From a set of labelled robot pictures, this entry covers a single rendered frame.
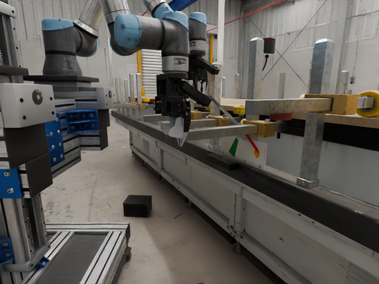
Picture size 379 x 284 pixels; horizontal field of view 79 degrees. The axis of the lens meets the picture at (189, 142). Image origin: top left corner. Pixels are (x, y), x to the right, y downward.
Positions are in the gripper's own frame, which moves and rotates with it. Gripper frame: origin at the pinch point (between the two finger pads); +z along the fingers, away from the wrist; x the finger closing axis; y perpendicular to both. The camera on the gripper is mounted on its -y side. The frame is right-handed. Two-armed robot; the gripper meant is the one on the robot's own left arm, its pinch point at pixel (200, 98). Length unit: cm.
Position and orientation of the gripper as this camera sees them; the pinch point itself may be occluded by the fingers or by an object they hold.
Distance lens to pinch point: 105.1
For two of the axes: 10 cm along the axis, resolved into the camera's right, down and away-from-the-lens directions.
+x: -6.5, 1.6, -7.4
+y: -7.6, -1.4, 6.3
